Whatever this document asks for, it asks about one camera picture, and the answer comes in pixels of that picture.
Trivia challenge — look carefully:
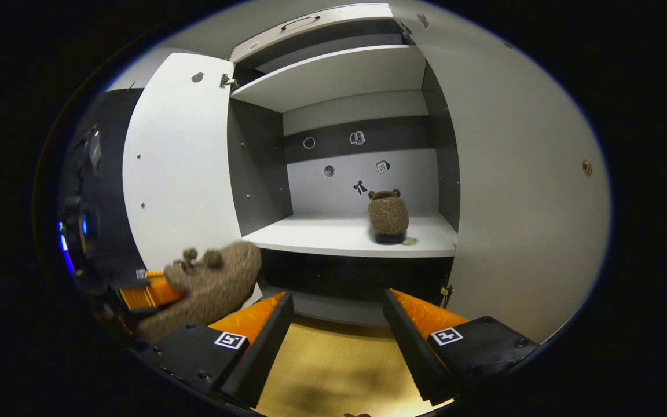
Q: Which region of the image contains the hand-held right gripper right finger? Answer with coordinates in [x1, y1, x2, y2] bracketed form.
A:
[383, 288, 540, 406]

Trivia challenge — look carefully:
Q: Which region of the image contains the white and grey shoe cabinet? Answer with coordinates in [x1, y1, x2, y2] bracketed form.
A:
[226, 3, 461, 328]

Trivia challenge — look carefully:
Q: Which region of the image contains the brown fuzzy shoe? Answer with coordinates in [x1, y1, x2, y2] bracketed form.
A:
[368, 189, 410, 244]
[135, 241, 262, 346]

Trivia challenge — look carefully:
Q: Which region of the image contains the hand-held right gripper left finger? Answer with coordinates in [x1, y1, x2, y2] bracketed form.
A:
[141, 291, 295, 409]

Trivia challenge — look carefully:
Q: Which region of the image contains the white shoe cabinet door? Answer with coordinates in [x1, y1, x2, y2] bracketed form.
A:
[390, 0, 612, 345]
[122, 52, 262, 308]

